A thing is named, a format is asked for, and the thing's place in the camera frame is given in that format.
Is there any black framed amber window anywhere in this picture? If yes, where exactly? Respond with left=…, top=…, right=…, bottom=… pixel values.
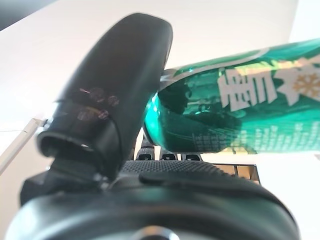
left=212, top=163, right=262, bottom=186

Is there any green drink can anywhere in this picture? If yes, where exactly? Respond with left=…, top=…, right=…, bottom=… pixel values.
left=142, top=37, right=320, bottom=155

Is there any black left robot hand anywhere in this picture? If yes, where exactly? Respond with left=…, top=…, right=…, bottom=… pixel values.
left=4, top=12, right=301, bottom=240

